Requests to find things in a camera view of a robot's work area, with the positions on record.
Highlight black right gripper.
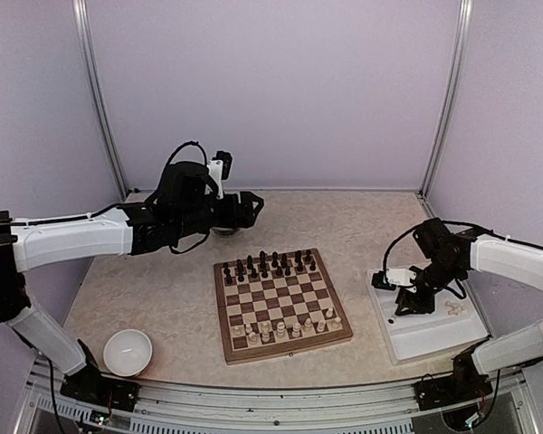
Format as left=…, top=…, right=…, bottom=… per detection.
left=396, top=258, right=464, bottom=316

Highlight black chess pieces group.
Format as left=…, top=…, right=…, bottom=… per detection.
left=214, top=249, right=323, bottom=286

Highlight aluminium frame post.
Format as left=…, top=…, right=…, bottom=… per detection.
left=419, top=0, right=473, bottom=201
left=71, top=0, right=129, bottom=200

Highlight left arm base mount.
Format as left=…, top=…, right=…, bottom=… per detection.
left=60, top=376, right=140, bottom=412

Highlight back aluminium frame rail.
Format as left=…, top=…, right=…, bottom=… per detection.
left=127, top=186, right=421, bottom=197

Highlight left aluminium frame post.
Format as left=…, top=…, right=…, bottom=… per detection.
left=71, top=0, right=129, bottom=200

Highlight right aluminium frame post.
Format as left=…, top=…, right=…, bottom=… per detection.
left=419, top=0, right=473, bottom=201

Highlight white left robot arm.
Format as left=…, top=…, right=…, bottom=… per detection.
left=0, top=157, right=264, bottom=402

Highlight white chess bishop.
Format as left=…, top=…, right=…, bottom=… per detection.
left=303, top=317, right=313, bottom=332

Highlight white chess rook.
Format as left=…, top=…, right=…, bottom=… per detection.
left=260, top=323, right=271, bottom=344
left=331, top=317, right=342, bottom=330

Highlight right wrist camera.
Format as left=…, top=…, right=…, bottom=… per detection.
left=371, top=268, right=416, bottom=291

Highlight front aluminium rail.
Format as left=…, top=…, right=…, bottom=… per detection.
left=12, top=360, right=540, bottom=433

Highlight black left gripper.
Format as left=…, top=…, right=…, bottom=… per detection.
left=174, top=191, right=263, bottom=239

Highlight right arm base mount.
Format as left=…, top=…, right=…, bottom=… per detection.
left=414, top=375, right=493, bottom=410

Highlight white bowl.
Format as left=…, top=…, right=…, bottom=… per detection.
left=103, top=329, right=153, bottom=377

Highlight wooden chess board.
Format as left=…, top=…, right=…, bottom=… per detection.
left=214, top=248, right=353, bottom=364

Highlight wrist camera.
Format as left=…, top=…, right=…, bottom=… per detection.
left=206, top=150, right=233, bottom=200
left=371, top=268, right=416, bottom=291

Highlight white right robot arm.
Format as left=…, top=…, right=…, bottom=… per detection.
left=382, top=218, right=543, bottom=401

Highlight white pieces in tray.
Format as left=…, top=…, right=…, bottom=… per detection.
left=388, top=301, right=467, bottom=325

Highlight green glass bowl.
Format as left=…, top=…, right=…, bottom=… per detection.
left=211, top=227, right=240, bottom=237

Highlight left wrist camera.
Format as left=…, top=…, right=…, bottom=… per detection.
left=206, top=150, right=233, bottom=200

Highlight white plastic tray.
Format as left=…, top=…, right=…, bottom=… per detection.
left=365, top=269, right=489, bottom=365

